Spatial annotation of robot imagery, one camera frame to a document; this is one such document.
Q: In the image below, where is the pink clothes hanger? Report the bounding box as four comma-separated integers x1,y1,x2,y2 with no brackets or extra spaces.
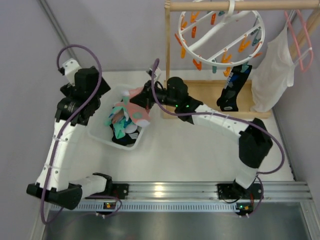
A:
284,9,314,73

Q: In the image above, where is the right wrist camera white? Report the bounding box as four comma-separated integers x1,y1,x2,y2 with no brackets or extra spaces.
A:
145,67,162,82

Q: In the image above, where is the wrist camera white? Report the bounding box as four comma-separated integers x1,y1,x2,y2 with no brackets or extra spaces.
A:
58,58,82,86
145,67,162,82

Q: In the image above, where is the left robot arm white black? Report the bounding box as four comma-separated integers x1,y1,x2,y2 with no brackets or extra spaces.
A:
26,64,113,210

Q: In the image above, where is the mint green sock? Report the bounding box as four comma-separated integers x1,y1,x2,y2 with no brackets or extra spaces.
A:
110,119,134,140
104,106,123,126

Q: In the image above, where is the pink sock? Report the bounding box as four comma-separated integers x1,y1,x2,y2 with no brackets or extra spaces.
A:
122,87,151,128
111,109,129,124

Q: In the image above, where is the wooden clothes rack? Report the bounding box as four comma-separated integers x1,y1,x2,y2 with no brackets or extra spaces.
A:
164,0,320,119

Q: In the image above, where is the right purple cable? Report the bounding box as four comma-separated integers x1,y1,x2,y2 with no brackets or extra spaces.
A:
149,58,286,218

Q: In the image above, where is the white round clip hanger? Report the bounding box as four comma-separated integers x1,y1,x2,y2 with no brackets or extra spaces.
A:
174,0,266,76

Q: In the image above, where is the black sock blue grey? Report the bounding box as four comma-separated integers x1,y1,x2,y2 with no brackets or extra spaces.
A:
216,64,252,112

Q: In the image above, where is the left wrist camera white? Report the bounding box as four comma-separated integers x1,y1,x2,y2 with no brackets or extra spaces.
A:
58,58,82,86

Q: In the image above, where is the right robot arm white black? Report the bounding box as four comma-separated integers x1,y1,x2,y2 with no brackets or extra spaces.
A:
129,77,273,200

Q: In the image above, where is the aluminium rail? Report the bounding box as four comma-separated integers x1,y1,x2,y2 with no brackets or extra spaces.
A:
74,181,313,213

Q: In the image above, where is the white tank top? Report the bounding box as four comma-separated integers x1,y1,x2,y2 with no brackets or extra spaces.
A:
251,27,295,113

